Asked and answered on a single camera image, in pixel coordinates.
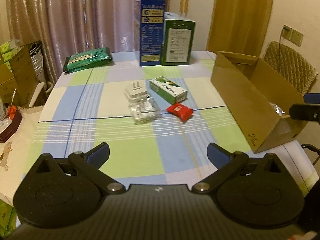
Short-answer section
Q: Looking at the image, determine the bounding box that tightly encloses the open cardboard box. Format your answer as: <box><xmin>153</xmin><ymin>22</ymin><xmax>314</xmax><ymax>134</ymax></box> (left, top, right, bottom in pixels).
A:
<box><xmin>211</xmin><ymin>51</ymin><xmax>307</xmax><ymax>153</ymax></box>

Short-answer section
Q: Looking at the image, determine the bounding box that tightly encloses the wall power socket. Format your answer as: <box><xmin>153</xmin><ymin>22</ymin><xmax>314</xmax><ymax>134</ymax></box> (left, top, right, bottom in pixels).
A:
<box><xmin>281</xmin><ymin>25</ymin><xmax>304</xmax><ymax>47</ymax></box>

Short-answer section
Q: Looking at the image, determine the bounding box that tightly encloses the blue milk carton box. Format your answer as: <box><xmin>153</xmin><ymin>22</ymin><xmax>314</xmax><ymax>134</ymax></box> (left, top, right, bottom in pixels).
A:
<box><xmin>138</xmin><ymin>0</ymin><xmax>165</xmax><ymax>67</ymax></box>

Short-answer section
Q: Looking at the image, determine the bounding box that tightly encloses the green wet wipes pack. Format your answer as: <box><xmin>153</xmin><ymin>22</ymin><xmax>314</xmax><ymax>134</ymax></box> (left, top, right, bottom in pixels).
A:
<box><xmin>63</xmin><ymin>47</ymin><xmax>113</xmax><ymax>73</ymax></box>

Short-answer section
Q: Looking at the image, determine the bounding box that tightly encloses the green white spray box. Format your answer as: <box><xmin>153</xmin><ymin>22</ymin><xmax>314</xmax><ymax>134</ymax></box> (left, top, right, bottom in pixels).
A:
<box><xmin>149</xmin><ymin>76</ymin><xmax>188</xmax><ymax>105</ymax></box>

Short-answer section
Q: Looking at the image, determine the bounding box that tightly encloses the red snack packet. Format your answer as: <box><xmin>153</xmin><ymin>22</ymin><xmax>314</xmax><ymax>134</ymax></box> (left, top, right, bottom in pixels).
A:
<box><xmin>166</xmin><ymin>103</ymin><xmax>193</xmax><ymax>123</ymax></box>

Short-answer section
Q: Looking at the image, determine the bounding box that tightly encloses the white plug adapter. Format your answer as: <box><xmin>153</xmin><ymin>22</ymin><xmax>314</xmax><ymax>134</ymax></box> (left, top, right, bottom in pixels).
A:
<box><xmin>124</xmin><ymin>81</ymin><xmax>148</xmax><ymax>102</ymax></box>

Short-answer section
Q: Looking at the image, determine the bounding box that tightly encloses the green milk carton box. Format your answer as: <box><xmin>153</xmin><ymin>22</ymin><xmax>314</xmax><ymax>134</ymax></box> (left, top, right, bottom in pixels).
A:
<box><xmin>161</xmin><ymin>12</ymin><xmax>196</xmax><ymax>66</ymax></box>

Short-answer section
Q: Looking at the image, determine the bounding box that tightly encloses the pink curtain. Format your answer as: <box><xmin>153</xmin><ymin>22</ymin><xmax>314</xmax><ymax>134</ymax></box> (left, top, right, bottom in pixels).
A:
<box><xmin>1</xmin><ymin>0</ymin><xmax>168</xmax><ymax>82</ymax></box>

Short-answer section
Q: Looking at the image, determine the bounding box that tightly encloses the dark charger cable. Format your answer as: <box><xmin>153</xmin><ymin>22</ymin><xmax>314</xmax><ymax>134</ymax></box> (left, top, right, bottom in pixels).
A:
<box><xmin>278</xmin><ymin>28</ymin><xmax>291</xmax><ymax>55</ymax></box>

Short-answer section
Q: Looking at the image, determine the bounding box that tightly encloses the quilted chair cushion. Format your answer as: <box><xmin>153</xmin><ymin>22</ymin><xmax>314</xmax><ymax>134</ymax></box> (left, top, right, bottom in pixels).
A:
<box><xmin>263</xmin><ymin>41</ymin><xmax>318</xmax><ymax>95</ymax></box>

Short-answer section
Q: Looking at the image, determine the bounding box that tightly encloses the wooden door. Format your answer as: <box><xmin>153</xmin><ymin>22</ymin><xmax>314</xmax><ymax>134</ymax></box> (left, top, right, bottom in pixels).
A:
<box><xmin>207</xmin><ymin>0</ymin><xmax>273</xmax><ymax>56</ymax></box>

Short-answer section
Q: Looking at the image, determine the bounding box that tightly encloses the clear bagged metal rack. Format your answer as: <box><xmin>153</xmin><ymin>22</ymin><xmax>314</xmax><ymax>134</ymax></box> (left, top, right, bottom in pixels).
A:
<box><xmin>129</xmin><ymin>94</ymin><xmax>161</xmax><ymax>125</ymax></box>

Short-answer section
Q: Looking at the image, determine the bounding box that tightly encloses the silver foil pouch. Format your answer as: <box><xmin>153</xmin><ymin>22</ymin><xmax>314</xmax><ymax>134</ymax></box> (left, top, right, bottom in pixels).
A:
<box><xmin>270</xmin><ymin>103</ymin><xmax>285</xmax><ymax>116</ymax></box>

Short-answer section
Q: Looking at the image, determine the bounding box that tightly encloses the checkered tablecloth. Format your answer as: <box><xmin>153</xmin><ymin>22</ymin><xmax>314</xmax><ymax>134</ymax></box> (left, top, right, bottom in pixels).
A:
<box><xmin>15</xmin><ymin>50</ymin><xmax>320</xmax><ymax>205</ymax></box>

